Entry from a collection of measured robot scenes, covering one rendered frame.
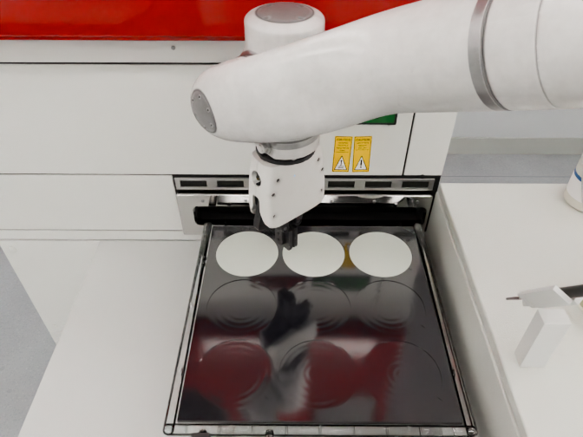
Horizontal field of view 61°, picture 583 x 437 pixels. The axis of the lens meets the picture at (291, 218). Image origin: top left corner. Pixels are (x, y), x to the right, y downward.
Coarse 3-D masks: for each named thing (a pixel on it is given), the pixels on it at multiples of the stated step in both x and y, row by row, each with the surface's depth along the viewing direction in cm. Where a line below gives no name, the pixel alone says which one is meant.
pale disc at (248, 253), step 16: (224, 240) 82; (240, 240) 82; (256, 240) 82; (272, 240) 82; (224, 256) 79; (240, 256) 79; (256, 256) 79; (272, 256) 79; (240, 272) 77; (256, 272) 77
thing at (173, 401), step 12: (204, 228) 84; (204, 240) 81; (204, 252) 80; (204, 264) 78; (192, 288) 74; (192, 300) 72; (192, 312) 71; (192, 324) 69; (180, 348) 66; (180, 360) 65; (180, 372) 64; (180, 384) 63; (168, 408) 60; (168, 420) 59
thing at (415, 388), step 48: (240, 288) 74; (288, 288) 74; (336, 288) 74; (384, 288) 74; (240, 336) 68; (288, 336) 68; (336, 336) 68; (384, 336) 68; (432, 336) 68; (192, 384) 63; (240, 384) 63; (288, 384) 63; (336, 384) 63; (384, 384) 63; (432, 384) 63
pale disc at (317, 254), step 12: (300, 240) 82; (312, 240) 82; (324, 240) 82; (336, 240) 82; (288, 252) 80; (300, 252) 80; (312, 252) 80; (324, 252) 80; (336, 252) 80; (288, 264) 78; (300, 264) 78; (312, 264) 78; (324, 264) 78; (336, 264) 78; (312, 276) 76
